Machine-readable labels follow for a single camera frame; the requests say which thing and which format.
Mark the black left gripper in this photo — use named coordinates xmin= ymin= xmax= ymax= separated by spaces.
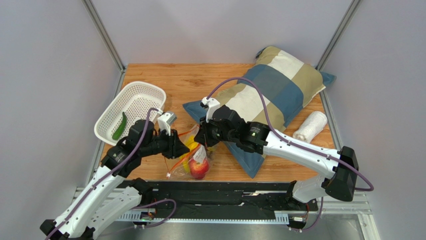
xmin=139 ymin=126 xmax=190 ymax=159

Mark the clear orange zip top bag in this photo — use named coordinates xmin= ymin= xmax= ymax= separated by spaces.
xmin=166 ymin=124 xmax=217 ymax=181

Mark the red fake apple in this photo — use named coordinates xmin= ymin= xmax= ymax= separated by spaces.
xmin=188 ymin=158 xmax=210 ymax=180

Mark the green fake chili pepper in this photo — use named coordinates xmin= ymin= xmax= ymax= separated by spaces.
xmin=111 ymin=112 xmax=128 ymax=141

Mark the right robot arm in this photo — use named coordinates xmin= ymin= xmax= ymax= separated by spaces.
xmin=194 ymin=104 xmax=359 ymax=203

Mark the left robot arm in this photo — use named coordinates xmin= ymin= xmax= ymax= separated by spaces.
xmin=40 ymin=119 xmax=190 ymax=240

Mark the yellow fake banana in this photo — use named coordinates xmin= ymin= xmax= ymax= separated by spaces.
xmin=182 ymin=135 xmax=198 ymax=173

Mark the white perforated plastic basket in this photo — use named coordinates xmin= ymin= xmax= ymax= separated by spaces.
xmin=94 ymin=81 xmax=167 ymax=146

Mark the blue beige checkered pillow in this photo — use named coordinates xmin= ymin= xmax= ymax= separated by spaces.
xmin=182 ymin=45 xmax=337 ymax=179

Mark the rolled white towel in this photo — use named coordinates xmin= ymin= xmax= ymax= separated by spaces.
xmin=292 ymin=111 xmax=328 ymax=144

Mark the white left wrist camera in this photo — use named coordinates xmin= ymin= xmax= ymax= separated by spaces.
xmin=157 ymin=111 xmax=177 ymax=136

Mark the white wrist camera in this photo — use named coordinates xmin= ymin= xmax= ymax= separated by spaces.
xmin=201 ymin=97 xmax=221 ymax=123
xmin=157 ymin=111 xmax=177 ymax=136

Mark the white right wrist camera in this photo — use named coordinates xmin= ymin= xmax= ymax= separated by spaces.
xmin=201 ymin=97 xmax=221 ymax=123

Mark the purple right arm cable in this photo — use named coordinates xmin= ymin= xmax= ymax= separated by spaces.
xmin=206 ymin=77 xmax=375 ymax=192

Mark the white slotted cable duct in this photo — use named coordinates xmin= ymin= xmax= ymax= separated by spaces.
xmin=116 ymin=210 xmax=290 ymax=225

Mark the right aluminium frame post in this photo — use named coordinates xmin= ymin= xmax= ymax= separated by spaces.
xmin=315 ymin=0 xmax=363 ymax=71

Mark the aluminium frame post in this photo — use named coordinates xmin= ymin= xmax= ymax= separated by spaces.
xmin=315 ymin=0 xmax=363 ymax=71
xmin=81 ymin=0 xmax=126 ymax=73

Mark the left aluminium frame post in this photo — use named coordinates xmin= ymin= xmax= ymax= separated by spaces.
xmin=81 ymin=0 xmax=126 ymax=73

